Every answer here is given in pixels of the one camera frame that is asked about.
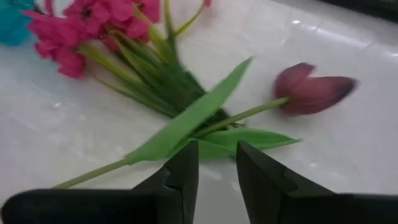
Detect blue glass vase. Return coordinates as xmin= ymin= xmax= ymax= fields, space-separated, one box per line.
xmin=0 ymin=0 xmax=37 ymax=47

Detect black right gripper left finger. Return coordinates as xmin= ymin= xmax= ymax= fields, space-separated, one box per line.
xmin=1 ymin=139 xmax=200 ymax=224

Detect dark pink artificial tulip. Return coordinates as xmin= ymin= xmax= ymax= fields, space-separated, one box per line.
xmin=51 ymin=55 xmax=358 ymax=190

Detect green stems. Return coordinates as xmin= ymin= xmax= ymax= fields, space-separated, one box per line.
xmin=23 ymin=0 xmax=231 ymax=131

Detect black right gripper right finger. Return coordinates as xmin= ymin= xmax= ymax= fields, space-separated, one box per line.
xmin=236 ymin=140 xmax=398 ymax=224

